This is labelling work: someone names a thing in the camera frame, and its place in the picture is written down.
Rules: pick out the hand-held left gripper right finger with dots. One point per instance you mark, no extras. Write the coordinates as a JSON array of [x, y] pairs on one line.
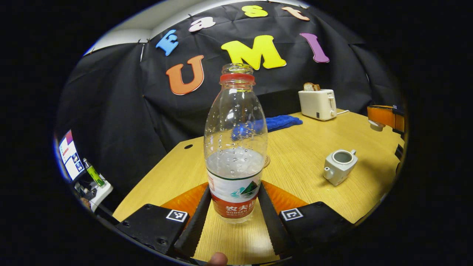
[[273, 225]]

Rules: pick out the black backdrop cloth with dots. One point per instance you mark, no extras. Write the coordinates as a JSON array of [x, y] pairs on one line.
[[122, 111]]

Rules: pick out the clear plastic water bottle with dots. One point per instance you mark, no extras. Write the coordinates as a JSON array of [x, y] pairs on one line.
[[234, 177]]

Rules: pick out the white rod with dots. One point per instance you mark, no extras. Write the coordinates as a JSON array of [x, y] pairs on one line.
[[142, 52]]

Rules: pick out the white ceramic teacup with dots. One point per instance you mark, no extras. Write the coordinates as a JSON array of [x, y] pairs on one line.
[[338, 170]]

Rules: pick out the white teacup lid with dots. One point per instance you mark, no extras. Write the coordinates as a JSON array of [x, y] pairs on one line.
[[376, 126]]

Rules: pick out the white box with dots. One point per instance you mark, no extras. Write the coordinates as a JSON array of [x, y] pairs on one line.
[[101, 195]]

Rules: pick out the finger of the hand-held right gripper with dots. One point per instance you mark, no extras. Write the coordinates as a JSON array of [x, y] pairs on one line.
[[388, 116]]

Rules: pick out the round clear coaster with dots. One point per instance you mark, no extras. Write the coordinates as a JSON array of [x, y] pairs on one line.
[[267, 162]]

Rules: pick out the white toaster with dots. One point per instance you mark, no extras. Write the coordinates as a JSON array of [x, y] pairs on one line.
[[316, 105]]

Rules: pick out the computer monitor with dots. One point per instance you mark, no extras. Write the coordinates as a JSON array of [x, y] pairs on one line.
[[71, 155]]

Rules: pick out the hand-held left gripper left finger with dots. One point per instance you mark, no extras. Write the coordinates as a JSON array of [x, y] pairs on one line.
[[196, 225]]

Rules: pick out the green bottle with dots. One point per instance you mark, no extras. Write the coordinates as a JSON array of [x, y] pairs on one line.
[[94, 173]]

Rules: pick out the blue towel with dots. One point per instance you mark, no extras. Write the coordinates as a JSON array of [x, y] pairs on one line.
[[282, 122]]

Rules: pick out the toast slices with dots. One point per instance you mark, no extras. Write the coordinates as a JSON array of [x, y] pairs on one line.
[[311, 87]]

